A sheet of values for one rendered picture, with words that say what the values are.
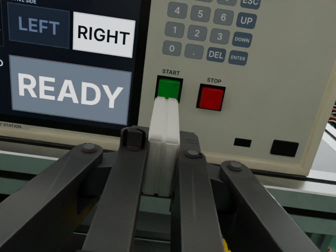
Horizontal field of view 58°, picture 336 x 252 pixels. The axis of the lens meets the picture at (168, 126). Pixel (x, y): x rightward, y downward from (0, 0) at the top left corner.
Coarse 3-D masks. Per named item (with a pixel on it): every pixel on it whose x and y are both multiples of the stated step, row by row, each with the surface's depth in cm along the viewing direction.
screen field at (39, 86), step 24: (24, 72) 26; (48, 72) 26; (72, 72) 26; (96, 72) 26; (120, 72) 26; (24, 96) 27; (48, 96) 27; (72, 96) 27; (96, 96) 27; (120, 96) 27; (96, 120) 28; (120, 120) 28
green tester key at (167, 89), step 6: (162, 78) 26; (162, 84) 26; (168, 84) 26; (174, 84) 26; (162, 90) 26; (168, 90) 26; (174, 90) 26; (162, 96) 26; (168, 96) 26; (174, 96) 26
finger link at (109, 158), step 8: (144, 128) 17; (104, 152) 14; (112, 152) 14; (104, 160) 13; (112, 160) 13; (96, 168) 12; (104, 168) 13; (144, 168) 14; (88, 176) 12; (96, 176) 13; (104, 176) 13; (80, 184) 13; (88, 184) 13; (96, 184) 13; (104, 184) 13; (80, 192) 13; (88, 192) 13; (96, 192) 13
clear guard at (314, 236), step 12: (144, 216) 28; (156, 216) 29; (168, 216) 29; (144, 228) 27; (156, 228) 27; (168, 228) 27; (144, 240) 26; (156, 240) 26; (168, 240) 26; (312, 240) 29; (324, 240) 29
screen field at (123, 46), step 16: (16, 16) 25; (32, 16) 25; (48, 16) 25; (64, 16) 24; (80, 16) 24; (96, 16) 24; (16, 32) 25; (32, 32) 25; (48, 32) 25; (64, 32) 25; (80, 32) 25; (96, 32) 25; (112, 32) 25; (128, 32) 25; (80, 48) 25; (96, 48) 25; (112, 48) 25; (128, 48) 25
